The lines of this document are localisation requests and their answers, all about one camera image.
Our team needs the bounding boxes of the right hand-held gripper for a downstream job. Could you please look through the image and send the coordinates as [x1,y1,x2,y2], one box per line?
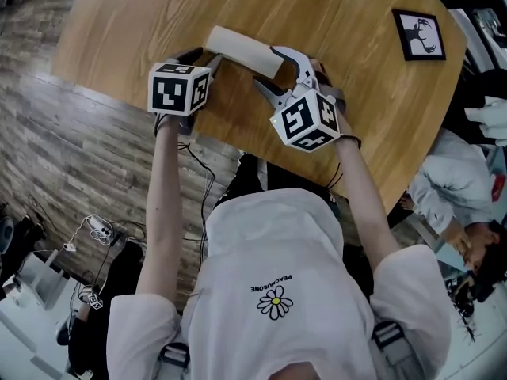
[253,45,346,153]

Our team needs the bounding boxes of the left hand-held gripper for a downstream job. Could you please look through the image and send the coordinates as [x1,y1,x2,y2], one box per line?
[148,47,226,135]

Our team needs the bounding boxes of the white rectangular block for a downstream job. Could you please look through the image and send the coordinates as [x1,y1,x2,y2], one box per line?
[204,25,286,81]

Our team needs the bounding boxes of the person's left forearm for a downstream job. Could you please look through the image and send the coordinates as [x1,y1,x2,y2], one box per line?
[136,115,192,304]

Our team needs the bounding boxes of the person's right forearm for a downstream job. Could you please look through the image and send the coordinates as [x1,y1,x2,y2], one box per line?
[334,132,402,273]

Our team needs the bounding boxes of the person's right hand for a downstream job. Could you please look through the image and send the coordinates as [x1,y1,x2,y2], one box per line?
[311,58,330,89]

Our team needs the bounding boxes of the person's black trousers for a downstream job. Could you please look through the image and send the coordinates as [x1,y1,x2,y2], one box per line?
[213,151,278,213]

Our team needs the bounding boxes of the white power strip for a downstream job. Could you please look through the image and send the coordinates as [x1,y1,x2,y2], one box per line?
[83,213,116,248]

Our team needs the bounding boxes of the person's white t-shirt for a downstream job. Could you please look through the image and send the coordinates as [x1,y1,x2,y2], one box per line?
[105,188,452,380]

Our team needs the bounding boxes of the light hanging jacket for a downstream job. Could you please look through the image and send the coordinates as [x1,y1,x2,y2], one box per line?
[463,95,507,148]

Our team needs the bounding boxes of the dark round fan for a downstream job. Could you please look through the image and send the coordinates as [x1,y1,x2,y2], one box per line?
[0,215,17,255]

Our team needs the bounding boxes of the white desk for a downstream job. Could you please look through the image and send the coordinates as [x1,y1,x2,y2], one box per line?
[0,249,76,380]

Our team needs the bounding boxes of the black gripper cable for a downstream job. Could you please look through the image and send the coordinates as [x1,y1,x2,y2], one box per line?
[176,142,217,263]
[326,162,345,192]

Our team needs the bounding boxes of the black picture frame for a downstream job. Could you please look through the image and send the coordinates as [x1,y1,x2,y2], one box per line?
[391,9,447,62]

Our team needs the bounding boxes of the person's grey harness strap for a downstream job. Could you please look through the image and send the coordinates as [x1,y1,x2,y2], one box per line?
[371,321,423,380]
[158,341,192,380]

